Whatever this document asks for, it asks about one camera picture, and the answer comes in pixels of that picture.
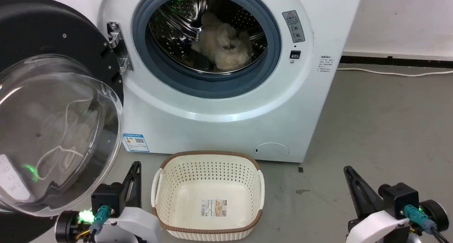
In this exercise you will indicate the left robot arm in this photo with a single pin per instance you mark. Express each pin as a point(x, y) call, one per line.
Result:
point(69, 227)

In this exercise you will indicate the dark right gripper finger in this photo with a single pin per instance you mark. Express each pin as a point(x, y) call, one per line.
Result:
point(368, 193)
point(359, 197)

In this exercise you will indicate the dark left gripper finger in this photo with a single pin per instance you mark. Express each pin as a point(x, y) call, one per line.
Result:
point(137, 190)
point(129, 181)

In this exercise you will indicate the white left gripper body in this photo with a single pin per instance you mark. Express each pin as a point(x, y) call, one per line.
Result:
point(136, 223)

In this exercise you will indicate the small printed text sticker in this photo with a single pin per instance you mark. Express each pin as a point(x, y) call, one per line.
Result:
point(326, 64)

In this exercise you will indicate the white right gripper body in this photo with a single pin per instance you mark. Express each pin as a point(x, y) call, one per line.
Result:
point(378, 227)

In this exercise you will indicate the round drain filter cover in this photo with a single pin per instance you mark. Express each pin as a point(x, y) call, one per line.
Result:
point(272, 150)

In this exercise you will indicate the basket product label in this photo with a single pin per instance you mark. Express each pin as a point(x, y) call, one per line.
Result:
point(214, 208)

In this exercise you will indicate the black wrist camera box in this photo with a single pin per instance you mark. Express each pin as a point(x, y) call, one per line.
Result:
point(398, 198)
point(108, 198)

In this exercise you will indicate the black washer door glass bowl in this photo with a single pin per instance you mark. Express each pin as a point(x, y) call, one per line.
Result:
point(35, 30)

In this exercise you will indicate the steel perforated washer drum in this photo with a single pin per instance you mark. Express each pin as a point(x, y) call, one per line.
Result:
point(177, 23)

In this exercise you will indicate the metal door hinge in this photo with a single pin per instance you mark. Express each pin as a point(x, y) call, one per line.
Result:
point(118, 44)

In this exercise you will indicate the beige plush toy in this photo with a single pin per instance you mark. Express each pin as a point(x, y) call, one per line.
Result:
point(223, 44)

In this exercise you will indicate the blue energy label sticker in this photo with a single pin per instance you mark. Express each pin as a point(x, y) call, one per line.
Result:
point(136, 142)

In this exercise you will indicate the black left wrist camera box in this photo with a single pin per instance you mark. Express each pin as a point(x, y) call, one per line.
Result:
point(108, 198)

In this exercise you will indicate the cream perforated laundry basket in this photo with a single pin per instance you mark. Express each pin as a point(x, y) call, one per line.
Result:
point(208, 197)

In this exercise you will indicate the grey warning sticker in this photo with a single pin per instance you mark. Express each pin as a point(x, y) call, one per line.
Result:
point(293, 27)

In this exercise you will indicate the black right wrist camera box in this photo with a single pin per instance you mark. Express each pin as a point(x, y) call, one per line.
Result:
point(398, 198)

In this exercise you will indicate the white front-load washing machine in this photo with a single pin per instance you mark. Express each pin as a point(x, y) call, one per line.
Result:
point(212, 129)

